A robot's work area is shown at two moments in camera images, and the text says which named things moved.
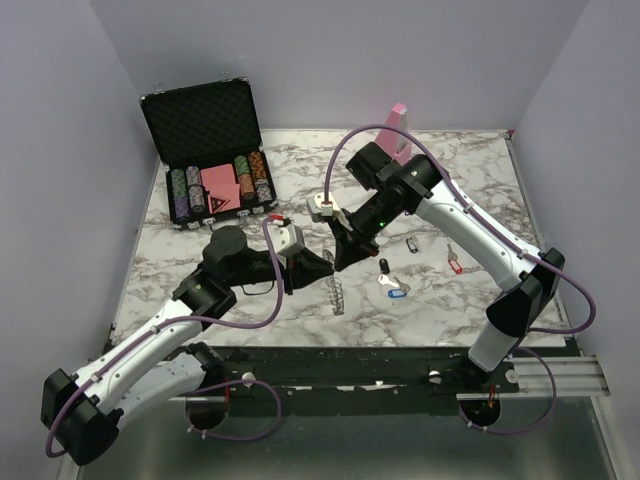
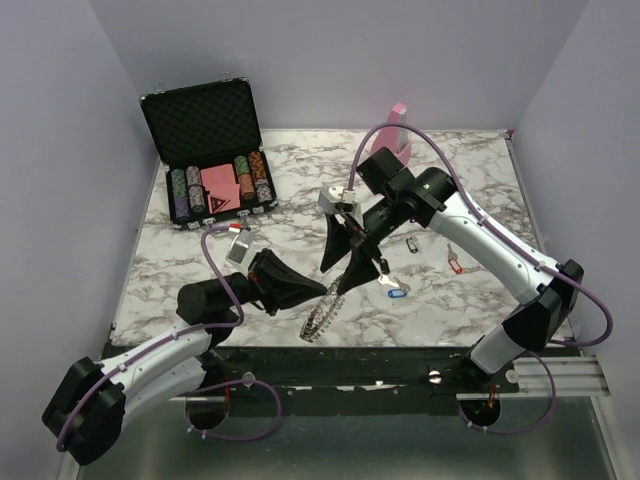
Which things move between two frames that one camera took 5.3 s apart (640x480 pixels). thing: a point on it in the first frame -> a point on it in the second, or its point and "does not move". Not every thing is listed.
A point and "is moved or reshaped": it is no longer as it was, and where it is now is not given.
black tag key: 413,245 does not move
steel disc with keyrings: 334,284 is moved or reshaped
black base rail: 352,373 does not move
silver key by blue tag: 403,286 does not move
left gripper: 303,268 -> 273,277
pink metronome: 396,143 does not move
